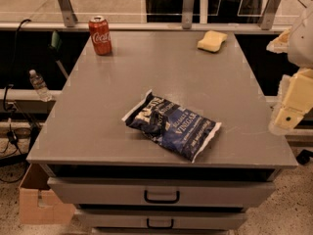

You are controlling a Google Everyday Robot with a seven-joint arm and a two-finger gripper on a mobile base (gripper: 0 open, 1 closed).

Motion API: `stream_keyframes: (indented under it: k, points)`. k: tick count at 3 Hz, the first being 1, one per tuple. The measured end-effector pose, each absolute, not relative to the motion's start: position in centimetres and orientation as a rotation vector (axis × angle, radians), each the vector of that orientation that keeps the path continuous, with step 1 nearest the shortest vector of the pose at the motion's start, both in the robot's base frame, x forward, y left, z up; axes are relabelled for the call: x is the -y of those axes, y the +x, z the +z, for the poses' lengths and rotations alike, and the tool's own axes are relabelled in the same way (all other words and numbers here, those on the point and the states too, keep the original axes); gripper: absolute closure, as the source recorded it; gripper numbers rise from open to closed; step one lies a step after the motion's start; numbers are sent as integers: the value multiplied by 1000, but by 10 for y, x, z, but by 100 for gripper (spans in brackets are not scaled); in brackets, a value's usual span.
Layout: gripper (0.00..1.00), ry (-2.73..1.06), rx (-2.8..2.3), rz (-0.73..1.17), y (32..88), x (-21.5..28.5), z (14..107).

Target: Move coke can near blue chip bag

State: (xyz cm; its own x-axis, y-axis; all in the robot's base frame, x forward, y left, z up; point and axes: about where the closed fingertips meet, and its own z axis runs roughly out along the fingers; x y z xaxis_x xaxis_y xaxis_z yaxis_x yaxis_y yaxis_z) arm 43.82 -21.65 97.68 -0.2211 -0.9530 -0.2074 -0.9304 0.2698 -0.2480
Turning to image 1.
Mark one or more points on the left metal bracket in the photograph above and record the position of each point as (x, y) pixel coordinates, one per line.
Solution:
(69, 17)

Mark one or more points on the metal bracket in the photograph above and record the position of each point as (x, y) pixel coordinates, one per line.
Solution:
(267, 19)
(69, 17)
(187, 13)

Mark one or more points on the middle metal bracket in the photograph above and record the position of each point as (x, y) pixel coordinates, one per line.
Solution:
(187, 13)

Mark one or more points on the red coke can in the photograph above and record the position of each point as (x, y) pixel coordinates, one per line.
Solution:
(100, 35)

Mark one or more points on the yellow sponge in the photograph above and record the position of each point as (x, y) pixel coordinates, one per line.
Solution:
(212, 41)

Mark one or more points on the grey drawer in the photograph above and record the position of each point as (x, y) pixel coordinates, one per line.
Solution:
(161, 192)
(161, 219)

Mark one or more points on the brown cardboard box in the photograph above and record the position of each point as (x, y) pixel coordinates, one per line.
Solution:
(38, 202)

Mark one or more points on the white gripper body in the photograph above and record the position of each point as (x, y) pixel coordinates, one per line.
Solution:
(301, 43)

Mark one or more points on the grey cabinet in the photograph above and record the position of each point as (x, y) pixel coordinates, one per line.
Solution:
(85, 136)

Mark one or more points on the blue chip bag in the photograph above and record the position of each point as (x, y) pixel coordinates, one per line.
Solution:
(171, 126)

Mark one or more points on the grey top drawer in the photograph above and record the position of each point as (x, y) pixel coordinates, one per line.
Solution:
(161, 192)

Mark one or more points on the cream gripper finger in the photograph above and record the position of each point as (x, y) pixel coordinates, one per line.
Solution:
(295, 100)
(280, 44)

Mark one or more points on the right metal bracket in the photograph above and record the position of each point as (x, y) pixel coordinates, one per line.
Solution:
(267, 19)

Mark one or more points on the clear plastic water bottle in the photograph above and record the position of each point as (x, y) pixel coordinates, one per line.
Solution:
(40, 86)

